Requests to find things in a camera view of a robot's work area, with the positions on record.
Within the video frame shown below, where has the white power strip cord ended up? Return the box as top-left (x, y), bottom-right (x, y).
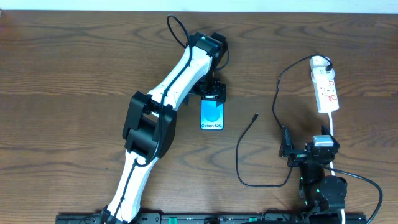
top-left (328, 112), bottom-right (346, 224)

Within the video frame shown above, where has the blue Galaxy smartphone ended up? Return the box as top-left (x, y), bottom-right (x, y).
top-left (200, 100), bottom-right (224, 131)

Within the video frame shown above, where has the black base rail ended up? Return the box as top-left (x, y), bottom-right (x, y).
top-left (55, 210), bottom-right (305, 224)

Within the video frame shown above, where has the white power strip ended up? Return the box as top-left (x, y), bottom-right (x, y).
top-left (310, 55), bottom-right (339, 114)

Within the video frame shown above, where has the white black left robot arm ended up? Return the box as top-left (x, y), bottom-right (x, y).
top-left (100, 32), bottom-right (229, 223)

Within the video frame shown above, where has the black charger cable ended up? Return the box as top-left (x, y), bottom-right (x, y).
top-left (235, 54), bottom-right (333, 188)

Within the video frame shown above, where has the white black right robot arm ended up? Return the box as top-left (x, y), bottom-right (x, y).
top-left (279, 126), bottom-right (348, 213)

